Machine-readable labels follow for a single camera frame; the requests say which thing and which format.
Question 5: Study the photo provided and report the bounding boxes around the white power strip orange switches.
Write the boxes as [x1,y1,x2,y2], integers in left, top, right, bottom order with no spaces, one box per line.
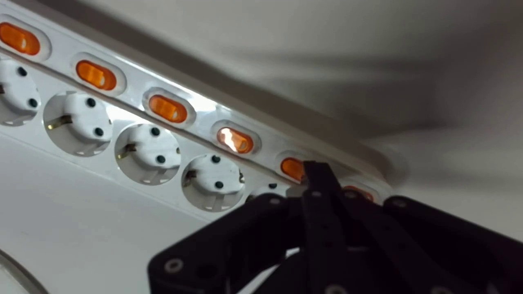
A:
[0,0,390,219]

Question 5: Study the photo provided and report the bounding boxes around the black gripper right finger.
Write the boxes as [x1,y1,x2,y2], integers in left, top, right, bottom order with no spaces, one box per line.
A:
[302,162,523,294]

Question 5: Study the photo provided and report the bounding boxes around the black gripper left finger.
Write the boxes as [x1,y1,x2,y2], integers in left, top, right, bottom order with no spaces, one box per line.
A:
[147,193,302,294]

